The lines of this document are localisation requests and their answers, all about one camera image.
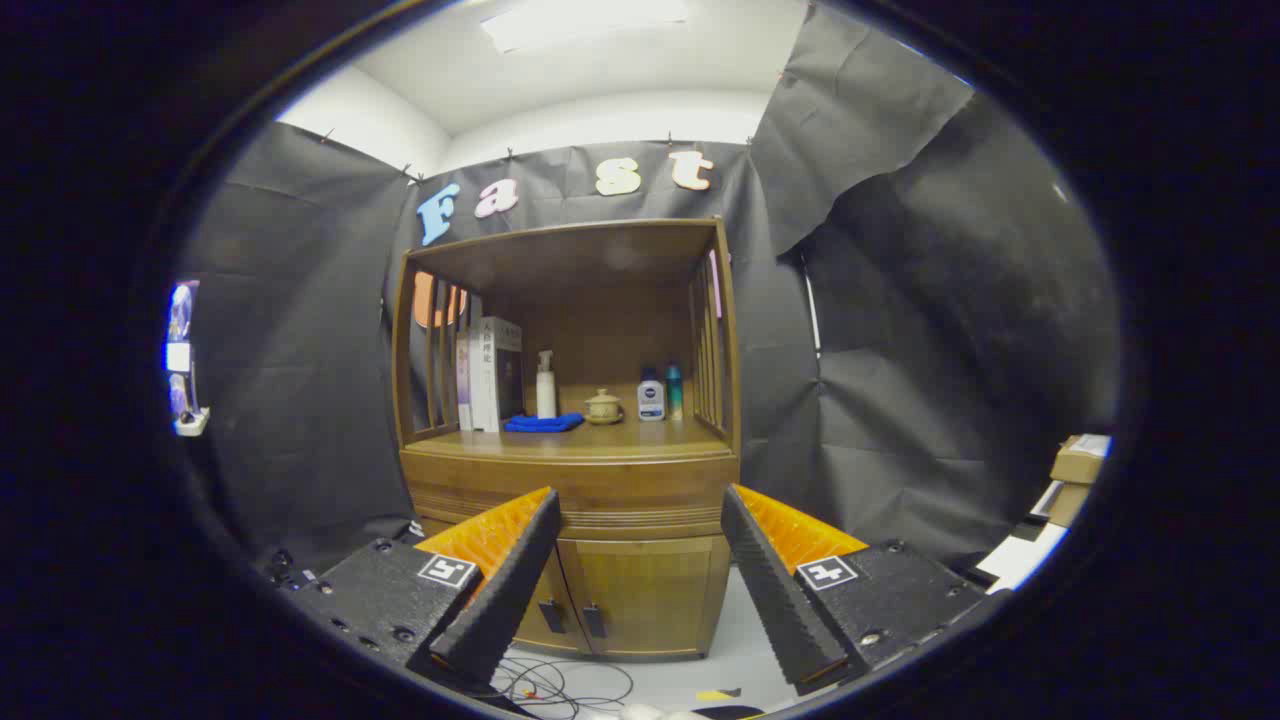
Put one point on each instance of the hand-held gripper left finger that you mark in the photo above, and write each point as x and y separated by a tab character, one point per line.
505	590

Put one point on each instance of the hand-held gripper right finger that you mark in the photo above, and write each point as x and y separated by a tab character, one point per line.
775	590

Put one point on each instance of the wooden drawer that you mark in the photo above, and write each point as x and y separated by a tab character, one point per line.
630	495

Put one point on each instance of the wooden cabinet door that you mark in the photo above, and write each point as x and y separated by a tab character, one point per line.
560	585
655	590

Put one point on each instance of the wooden countertop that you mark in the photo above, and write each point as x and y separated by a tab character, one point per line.
600	440

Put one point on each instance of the brown wooden cabinet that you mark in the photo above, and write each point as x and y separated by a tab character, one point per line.
600	260

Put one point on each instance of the yellow tape piece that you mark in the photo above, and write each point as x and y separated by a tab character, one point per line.
715	694

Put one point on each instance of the folded blue cloth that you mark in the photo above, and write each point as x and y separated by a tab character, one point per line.
543	423

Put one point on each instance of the white spray bottle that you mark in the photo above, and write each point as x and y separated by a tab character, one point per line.
546	392

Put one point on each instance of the beige lidded tea cup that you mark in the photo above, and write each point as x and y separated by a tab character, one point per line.
603	408

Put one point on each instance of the thin purple book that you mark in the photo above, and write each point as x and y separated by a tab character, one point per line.
463	385

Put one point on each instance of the thick white book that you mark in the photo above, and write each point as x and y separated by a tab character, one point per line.
488	375

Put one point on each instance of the teal bottle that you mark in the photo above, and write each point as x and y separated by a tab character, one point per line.
675	392

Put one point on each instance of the white lotion bottle blue label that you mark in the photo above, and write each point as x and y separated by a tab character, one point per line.
651	400

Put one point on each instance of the cardboard box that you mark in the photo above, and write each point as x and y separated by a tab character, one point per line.
1080	462

